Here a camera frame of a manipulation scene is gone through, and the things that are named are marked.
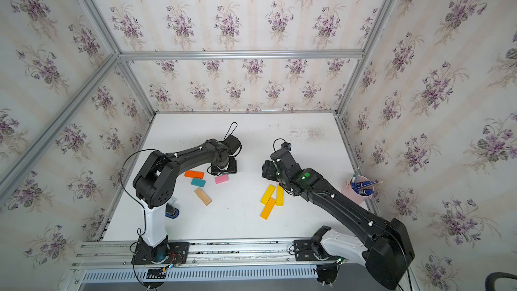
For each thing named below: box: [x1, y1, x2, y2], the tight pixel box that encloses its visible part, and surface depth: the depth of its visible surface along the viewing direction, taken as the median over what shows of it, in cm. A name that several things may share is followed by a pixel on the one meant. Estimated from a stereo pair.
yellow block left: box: [259, 184, 277, 206], surface depth 90 cm
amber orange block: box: [259, 196, 277, 221], surface depth 86 cm
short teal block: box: [190, 177, 206, 188], surface depth 94 cm
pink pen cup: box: [341, 175, 375, 205], surface depth 83 cm
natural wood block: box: [193, 187, 213, 207], surface depth 90 cm
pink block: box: [214, 174, 229, 184], surface depth 95 cm
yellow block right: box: [276, 185, 285, 207], surface depth 88 cm
